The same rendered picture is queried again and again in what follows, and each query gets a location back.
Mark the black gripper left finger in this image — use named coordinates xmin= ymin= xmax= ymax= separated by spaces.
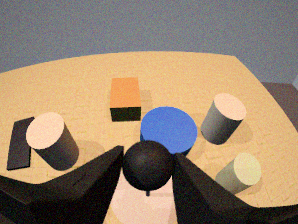
xmin=0 ymin=145 xmax=124 ymax=224

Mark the brown rectangular block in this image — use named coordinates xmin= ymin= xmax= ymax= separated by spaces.
xmin=109 ymin=77 xmax=141 ymax=123

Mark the dark blue cylinder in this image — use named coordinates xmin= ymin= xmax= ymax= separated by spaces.
xmin=141 ymin=107 xmax=197 ymax=156

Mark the pale yellow cylinder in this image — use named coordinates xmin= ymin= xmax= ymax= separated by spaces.
xmin=214 ymin=153 xmax=262 ymax=194

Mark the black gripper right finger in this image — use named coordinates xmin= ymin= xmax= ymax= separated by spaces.
xmin=172 ymin=152 xmax=298 ymax=224

